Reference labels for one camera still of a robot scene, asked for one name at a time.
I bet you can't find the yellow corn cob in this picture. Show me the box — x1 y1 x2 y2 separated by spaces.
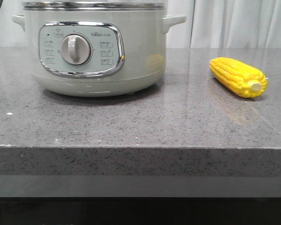
210 57 268 98

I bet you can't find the pale green electric cooking pot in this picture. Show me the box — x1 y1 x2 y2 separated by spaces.
12 7 186 97

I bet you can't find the glass pot lid steel rim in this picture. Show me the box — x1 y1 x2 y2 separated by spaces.
22 1 165 8

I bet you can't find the white curtain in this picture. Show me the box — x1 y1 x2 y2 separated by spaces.
0 0 281 48

